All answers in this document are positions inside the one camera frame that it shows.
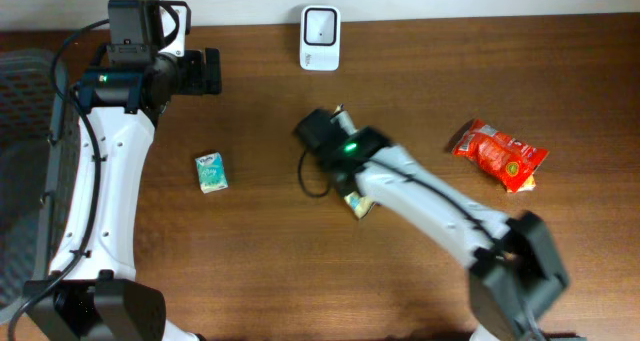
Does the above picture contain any yellow snack bag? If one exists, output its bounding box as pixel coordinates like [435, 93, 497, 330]
[332, 104, 375, 220]

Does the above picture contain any teal tissue pack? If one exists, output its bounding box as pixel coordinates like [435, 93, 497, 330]
[195, 153, 228, 194]

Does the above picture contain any grey plastic mesh basket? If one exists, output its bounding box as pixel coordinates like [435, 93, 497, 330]
[1, 49, 79, 323]

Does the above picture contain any white barcode scanner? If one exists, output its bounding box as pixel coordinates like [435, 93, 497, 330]
[299, 5, 341, 71]

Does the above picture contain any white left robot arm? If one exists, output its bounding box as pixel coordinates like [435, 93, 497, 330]
[23, 48, 221, 340]

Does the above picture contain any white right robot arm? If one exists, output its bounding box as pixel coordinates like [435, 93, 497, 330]
[294, 109, 570, 340]

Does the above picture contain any red snack bag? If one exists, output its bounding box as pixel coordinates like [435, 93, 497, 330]
[452, 119, 549, 193]

